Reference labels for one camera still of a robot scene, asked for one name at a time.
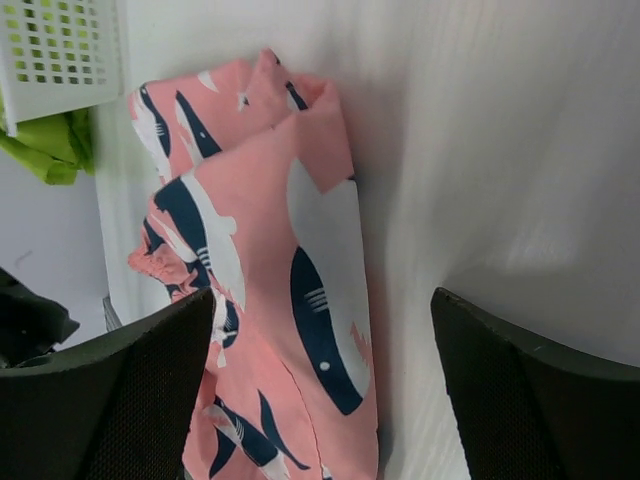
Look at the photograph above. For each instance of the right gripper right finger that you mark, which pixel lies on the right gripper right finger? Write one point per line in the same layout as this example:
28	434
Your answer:
528	407

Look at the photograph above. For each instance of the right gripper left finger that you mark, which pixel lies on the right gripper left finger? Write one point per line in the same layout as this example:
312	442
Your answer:
118	406

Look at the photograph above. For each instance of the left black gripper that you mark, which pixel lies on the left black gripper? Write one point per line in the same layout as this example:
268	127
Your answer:
31	325

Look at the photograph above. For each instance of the pink shark print shorts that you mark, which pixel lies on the pink shark print shorts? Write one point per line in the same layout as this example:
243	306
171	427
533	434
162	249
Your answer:
259	204

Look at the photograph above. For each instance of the lime green shorts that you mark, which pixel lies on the lime green shorts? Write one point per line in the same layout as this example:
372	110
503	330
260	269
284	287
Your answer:
53	148

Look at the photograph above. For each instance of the white perforated plastic basket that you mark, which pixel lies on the white perforated plastic basket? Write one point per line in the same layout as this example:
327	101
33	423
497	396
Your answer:
56	57

